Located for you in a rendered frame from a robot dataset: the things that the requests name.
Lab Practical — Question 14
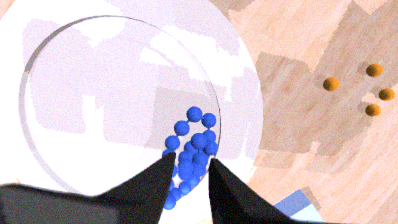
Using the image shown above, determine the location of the orange bead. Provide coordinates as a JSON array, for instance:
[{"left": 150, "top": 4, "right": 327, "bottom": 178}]
[
  {"left": 365, "top": 104, "right": 381, "bottom": 116},
  {"left": 379, "top": 88, "right": 395, "bottom": 101},
  {"left": 366, "top": 63, "right": 383, "bottom": 77},
  {"left": 323, "top": 77, "right": 339, "bottom": 91}
]

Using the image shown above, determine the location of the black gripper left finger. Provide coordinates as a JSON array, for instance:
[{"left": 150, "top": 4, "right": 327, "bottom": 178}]
[{"left": 0, "top": 152, "right": 176, "bottom": 224}]

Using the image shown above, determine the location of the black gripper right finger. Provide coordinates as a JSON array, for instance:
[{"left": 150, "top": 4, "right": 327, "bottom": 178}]
[{"left": 208, "top": 158, "right": 347, "bottom": 224}]

